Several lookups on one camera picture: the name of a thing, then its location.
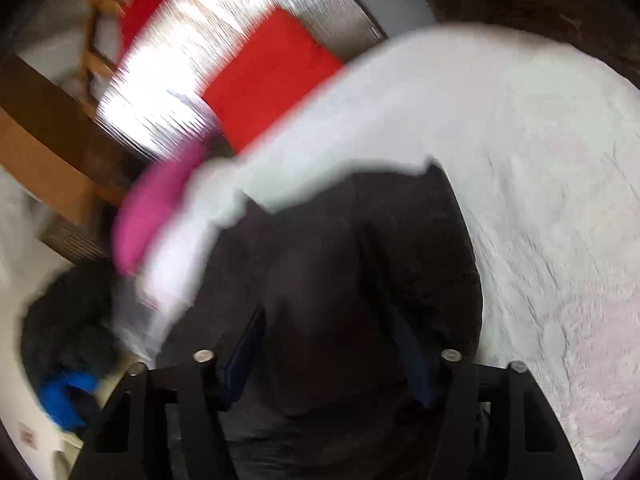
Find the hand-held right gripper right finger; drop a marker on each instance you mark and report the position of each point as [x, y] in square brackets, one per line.
[419, 377]

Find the wooden cabinet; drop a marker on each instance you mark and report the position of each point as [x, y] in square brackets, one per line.
[45, 160]

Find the white textured blanket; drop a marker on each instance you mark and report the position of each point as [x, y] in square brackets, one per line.
[525, 160]

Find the pile of black clothes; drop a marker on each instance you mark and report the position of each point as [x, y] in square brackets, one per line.
[65, 320]

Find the silver foil mat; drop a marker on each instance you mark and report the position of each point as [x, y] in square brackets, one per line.
[200, 25]

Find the black quilted jacket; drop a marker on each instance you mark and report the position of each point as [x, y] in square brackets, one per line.
[320, 260]

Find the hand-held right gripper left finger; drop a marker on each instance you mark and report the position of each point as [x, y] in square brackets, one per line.
[246, 360]

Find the wooden ladder rack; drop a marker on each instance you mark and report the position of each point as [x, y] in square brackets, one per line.
[97, 60]

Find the blue cloth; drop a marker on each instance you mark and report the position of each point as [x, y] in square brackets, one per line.
[65, 392]

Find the red pillow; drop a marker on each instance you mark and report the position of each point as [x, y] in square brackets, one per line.
[270, 75]

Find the pink pillow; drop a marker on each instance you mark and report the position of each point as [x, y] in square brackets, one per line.
[150, 215]

